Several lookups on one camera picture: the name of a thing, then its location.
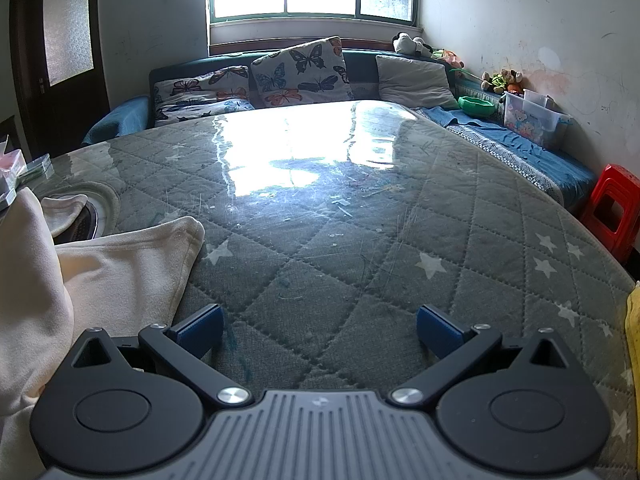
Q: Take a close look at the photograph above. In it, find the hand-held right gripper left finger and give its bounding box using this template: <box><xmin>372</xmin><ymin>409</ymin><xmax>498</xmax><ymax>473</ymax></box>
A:
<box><xmin>70</xmin><ymin>304</ymin><xmax>253</xmax><ymax>408</ymax></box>

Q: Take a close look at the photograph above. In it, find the blue towel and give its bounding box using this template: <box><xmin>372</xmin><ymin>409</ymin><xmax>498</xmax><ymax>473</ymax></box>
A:
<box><xmin>425</xmin><ymin>106</ymin><xmax>501</xmax><ymax>128</ymax></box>

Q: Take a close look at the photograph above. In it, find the grey pillow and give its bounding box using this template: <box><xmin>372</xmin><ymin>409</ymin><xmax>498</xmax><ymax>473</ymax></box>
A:
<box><xmin>375</xmin><ymin>55</ymin><xmax>461</xmax><ymax>111</ymax></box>

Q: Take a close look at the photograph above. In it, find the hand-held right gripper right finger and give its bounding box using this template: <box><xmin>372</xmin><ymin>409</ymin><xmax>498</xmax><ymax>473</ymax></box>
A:
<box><xmin>390</xmin><ymin>304</ymin><xmax>571</xmax><ymax>408</ymax></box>

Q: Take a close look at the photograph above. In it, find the white flat box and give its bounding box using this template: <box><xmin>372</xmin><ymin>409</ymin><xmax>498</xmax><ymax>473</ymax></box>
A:
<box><xmin>0</xmin><ymin>180</ymin><xmax>31</xmax><ymax>211</ymax></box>

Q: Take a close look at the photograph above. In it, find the yellow cloth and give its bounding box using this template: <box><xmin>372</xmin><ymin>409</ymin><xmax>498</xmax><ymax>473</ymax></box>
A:
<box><xmin>626</xmin><ymin>285</ymin><xmax>640</xmax><ymax>391</ymax></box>

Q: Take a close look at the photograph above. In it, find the clear plastic storage box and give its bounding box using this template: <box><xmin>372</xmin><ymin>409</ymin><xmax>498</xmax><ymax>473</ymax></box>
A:
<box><xmin>502</xmin><ymin>89</ymin><xmax>573</xmax><ymax>151</ymax></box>

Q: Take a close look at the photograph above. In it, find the cream shirt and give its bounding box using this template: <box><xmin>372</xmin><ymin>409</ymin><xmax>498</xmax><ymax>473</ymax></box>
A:
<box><xmin>0</xmin><ymin>187</ymin><xmax>206</xmax><ymax>480</ymax></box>

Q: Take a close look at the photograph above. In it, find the blue sofa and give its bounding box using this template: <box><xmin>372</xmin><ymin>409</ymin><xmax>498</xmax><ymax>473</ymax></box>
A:
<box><xmin>82</xmin><ymin>50</ymin><xmax>598</xmax><ymax>211</ymax></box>

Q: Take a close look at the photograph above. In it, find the plastic bag of pink packets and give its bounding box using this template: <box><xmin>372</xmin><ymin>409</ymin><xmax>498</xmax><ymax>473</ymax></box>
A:
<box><xmin>0</xmin><ymin>135</ymin><xmax>27</xmax><ymax>193</ymax></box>

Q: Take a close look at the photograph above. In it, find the panda plush toy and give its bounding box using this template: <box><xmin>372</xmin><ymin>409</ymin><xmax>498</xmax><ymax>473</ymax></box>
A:
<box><xmin>392</xmin><ymin>31</ymin><xmax>436</xmax><ymax>58</ymax></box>

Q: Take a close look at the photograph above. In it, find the pink plush toy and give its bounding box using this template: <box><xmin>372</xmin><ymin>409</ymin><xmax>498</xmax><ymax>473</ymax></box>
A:
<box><xmin>432</xmin><ymin>49</ymin><xmax>466</xmax><ymax>70</ymax></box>

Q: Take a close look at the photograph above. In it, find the grey patterned sofa mat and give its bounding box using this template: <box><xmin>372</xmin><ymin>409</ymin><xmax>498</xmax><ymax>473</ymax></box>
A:
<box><xmin>442</xmin><ymin>120</ymin><xmax>568</xmax><ymax>208</ymax></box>

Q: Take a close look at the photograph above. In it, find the green bowl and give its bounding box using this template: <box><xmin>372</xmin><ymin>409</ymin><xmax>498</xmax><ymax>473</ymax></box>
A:
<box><xmin>457</xmin><ymin>95</ymin><xmax>496</xmax><ymax>117</ymax></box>

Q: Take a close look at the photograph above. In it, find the green flat box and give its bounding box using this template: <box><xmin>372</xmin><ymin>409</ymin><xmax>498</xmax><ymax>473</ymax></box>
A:
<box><xmin>17</xmin><ymin>155</ymin><xmax>53</xmax><ymax>183</ymax></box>

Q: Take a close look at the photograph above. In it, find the dark wooden door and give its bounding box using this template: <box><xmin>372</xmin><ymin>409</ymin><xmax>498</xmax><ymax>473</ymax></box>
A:
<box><xmin>10</xmin><ymin>0</ymin><xmax>111</xmax><ymax>153</ymax></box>

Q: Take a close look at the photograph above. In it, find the brown plush toy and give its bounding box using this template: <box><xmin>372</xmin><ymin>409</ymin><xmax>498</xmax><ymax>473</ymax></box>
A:
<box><xmin>481</xmin><ymin>67</ymin><xmax>525</xmax><ymax>96</ymax></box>

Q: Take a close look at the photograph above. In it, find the red plastic stool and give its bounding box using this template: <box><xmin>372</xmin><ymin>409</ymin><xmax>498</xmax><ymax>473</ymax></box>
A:
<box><xmin>580</xmin><ymin>164</ymin><xmax>640</xmax><ymax>263</ymax></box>

